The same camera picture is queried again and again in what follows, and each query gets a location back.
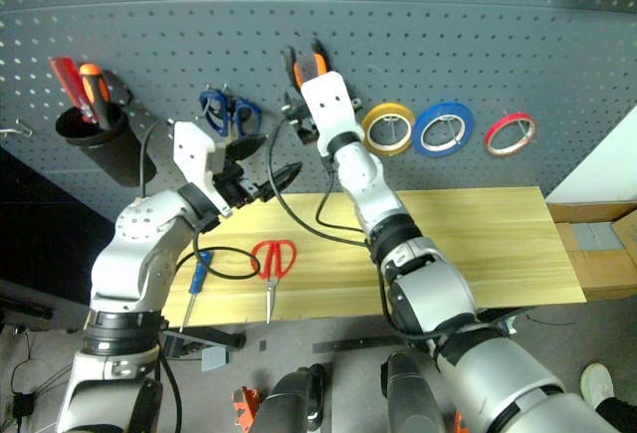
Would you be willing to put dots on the yellow tape roll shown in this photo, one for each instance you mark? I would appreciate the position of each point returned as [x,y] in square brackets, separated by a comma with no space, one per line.
[370,127]

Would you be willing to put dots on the black trouser leg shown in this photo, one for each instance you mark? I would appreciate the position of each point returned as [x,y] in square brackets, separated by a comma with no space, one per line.
[619,415]

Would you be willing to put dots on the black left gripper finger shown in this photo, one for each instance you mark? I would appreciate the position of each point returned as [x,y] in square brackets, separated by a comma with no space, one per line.
[284,177]
[248,146]

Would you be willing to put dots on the brown cardboard box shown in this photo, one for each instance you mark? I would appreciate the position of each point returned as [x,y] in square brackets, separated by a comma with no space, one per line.
[604,274]

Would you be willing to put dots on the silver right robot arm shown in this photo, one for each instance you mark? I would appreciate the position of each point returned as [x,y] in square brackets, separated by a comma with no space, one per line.
[428,288]

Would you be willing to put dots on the black table leg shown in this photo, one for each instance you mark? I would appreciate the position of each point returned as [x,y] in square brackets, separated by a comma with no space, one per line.
[214,336]

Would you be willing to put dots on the red tape roll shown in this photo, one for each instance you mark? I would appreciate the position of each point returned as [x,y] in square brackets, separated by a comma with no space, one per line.
[497,129]

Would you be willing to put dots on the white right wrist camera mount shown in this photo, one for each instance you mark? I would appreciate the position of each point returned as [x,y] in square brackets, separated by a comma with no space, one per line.
[331,104]

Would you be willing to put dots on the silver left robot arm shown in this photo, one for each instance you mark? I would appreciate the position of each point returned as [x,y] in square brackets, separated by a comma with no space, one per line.
[127,264]

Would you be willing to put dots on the bare metal pegboard hook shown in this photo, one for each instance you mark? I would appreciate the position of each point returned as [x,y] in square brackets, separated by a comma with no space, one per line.
[22,128]

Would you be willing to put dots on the black flat floor strip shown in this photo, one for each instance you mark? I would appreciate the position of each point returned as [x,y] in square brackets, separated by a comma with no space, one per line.
[358,344]

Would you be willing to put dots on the dark rounded shape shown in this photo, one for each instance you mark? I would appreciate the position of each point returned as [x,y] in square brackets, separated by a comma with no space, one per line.
[413,393]
[288,403]

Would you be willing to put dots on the orange black floor object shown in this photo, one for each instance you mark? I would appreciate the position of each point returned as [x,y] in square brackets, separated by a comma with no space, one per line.
[245,405]

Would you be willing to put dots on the black cup holder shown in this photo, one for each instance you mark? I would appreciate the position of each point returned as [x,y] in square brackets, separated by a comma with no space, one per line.
[112,151]

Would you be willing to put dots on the white shoe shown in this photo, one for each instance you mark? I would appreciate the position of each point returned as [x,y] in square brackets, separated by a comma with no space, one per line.
[597,383]

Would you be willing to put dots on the white board panel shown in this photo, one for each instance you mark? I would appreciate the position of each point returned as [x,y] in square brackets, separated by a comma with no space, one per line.
[602,174]

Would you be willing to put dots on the orange black screwdriver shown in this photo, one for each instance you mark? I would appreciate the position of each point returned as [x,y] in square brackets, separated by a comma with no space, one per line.
[94,87]

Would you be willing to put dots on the orange black pliers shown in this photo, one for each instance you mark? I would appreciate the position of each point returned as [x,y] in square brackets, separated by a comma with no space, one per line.
[309,70]

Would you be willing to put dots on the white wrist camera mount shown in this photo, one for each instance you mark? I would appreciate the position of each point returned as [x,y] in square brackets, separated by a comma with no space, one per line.
[331,104]
[191,154]

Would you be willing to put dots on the grey foot pedal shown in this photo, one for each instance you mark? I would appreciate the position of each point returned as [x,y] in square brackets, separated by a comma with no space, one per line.
[215,358]

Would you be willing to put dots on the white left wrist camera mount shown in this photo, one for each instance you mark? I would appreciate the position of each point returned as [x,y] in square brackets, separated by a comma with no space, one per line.
[191,154]

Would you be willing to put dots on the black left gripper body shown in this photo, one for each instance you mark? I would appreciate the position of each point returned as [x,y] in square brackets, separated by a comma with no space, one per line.
[241,189]

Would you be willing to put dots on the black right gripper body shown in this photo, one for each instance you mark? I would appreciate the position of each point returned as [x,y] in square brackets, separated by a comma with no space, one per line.
[301,119]

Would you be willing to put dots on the blue tape roll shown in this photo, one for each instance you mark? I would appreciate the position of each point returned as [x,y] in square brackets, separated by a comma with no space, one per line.
[423,129]

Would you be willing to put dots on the dark grey pegboard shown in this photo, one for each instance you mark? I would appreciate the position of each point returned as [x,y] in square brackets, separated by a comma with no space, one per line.
[398,30]

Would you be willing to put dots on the grey tape patch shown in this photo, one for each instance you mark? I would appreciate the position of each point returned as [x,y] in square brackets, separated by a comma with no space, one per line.
[597,236]

